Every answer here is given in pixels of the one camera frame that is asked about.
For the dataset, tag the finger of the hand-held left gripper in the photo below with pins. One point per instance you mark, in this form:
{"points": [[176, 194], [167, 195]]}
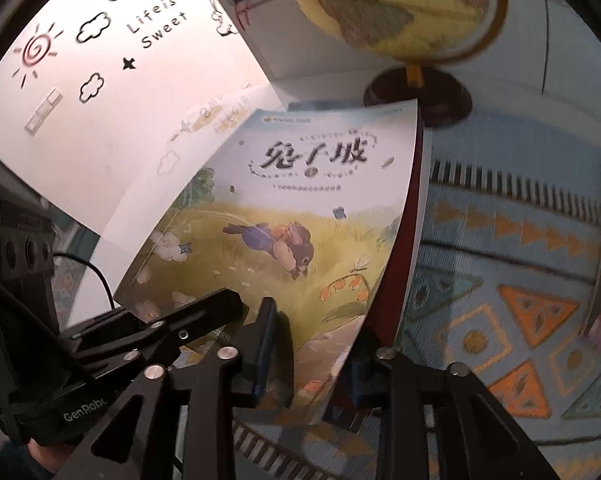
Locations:
{"points": [[105, 321], [205, 305]]}

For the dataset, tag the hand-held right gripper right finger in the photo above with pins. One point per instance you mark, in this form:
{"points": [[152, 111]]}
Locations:
{"points": [[363, 380]]}

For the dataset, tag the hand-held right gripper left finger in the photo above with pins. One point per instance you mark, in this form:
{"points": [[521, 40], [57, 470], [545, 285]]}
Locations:
{"points": [[263, 340]]}

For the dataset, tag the dark red book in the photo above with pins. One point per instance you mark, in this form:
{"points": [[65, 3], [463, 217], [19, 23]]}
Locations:
{"points": [[405, 260]]}

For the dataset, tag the rabbit picture book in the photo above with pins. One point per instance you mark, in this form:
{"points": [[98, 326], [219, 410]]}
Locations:
{"points": [[280, 200]]}

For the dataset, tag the patterned blue table mat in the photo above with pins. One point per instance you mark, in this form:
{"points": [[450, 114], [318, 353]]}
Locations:
{"points": [[480, 310]]}

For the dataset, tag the antique yellow desk globe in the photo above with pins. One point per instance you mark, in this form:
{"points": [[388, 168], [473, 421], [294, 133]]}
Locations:
{"points": [[390, 5]]}

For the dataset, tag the black line wall stickers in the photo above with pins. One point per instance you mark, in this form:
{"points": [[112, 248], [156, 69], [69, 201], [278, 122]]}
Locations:
{"points": [[33, 50]]}

